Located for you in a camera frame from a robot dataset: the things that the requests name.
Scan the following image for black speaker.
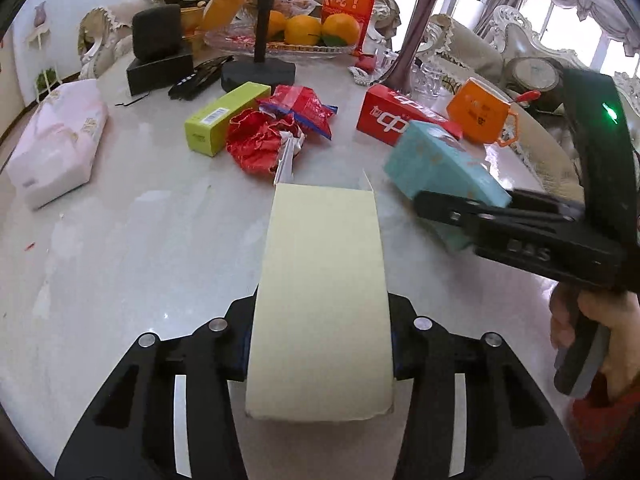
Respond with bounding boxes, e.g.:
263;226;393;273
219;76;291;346
131;4;183;61

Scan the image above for pink picture wall shelf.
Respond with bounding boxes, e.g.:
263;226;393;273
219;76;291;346
24;1;52;50

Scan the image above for black phone stand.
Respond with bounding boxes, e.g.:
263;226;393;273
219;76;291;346
221;0;297;93

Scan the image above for black flat box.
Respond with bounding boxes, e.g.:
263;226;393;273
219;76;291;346
125;52;195;97

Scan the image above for pink wrapped snacks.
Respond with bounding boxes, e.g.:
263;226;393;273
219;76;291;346
272;0;322;17

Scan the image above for cream cardboard box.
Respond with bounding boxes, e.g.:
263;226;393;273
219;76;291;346
245;170;396;422

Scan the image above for orange-red cardboard box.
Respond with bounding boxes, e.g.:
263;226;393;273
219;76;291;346
356;84;465;147

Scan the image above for pink tissue pack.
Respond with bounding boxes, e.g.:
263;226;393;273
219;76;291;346
6;79;109;211

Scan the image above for teal cardboard box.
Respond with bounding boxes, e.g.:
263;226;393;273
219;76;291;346
384;121;513;253

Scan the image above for red sleeved right forearm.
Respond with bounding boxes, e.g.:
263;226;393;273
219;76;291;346
570;370;640;476

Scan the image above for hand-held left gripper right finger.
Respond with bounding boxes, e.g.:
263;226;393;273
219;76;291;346
387;292;586;480

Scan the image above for dark purple vase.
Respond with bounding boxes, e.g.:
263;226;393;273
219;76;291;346
384;0;442;95

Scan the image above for gold container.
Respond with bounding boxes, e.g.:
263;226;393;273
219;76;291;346
179;6;207;53

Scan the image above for window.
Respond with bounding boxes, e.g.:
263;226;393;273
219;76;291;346
537;0;628;77

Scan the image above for green plant wall shelf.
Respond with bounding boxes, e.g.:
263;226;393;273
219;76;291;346
34;66;60;97

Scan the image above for red snack wrapper blue edge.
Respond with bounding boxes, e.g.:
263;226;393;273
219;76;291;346
257;85;339;142

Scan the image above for orange mug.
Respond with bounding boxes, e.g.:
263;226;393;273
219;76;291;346
445;77;521;148

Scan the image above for yellow-green small box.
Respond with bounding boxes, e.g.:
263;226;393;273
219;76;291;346
184;81;272;157

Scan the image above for glass fruit plate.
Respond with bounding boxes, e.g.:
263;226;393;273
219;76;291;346
204;24;359;60

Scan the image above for black remote control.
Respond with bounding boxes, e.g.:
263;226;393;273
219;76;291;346
167;55;235;101

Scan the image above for person's right hand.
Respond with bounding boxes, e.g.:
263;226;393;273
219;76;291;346
549;285;640;403

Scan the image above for beige ornate chair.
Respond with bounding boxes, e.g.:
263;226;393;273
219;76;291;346
76;6;135;79

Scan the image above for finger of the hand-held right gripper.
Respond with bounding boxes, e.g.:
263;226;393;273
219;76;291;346
414;189;591;248

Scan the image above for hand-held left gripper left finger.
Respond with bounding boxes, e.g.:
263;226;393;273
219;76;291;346
54;297;258;480

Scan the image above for crumpled red foil wrapper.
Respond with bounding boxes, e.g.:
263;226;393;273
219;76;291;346
225;109;307;187

